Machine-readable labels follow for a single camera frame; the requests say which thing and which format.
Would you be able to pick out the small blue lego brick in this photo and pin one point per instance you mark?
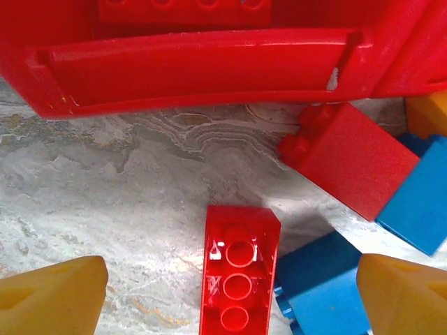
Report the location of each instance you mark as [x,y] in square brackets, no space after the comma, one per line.
[321,289]

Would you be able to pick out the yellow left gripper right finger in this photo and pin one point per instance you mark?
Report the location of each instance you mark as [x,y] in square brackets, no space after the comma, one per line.
[408,303]

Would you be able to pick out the long blue lego brick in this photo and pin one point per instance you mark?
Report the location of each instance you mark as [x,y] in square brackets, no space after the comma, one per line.
[419,199]

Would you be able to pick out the long red lego brick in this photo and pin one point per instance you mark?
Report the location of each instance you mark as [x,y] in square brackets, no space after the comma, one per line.
[239,272]

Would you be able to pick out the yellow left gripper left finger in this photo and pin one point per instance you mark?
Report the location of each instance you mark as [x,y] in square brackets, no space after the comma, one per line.
[52,300]

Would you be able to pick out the yellow lego brick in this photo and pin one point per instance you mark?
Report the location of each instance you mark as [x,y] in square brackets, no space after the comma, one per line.
[429,115]

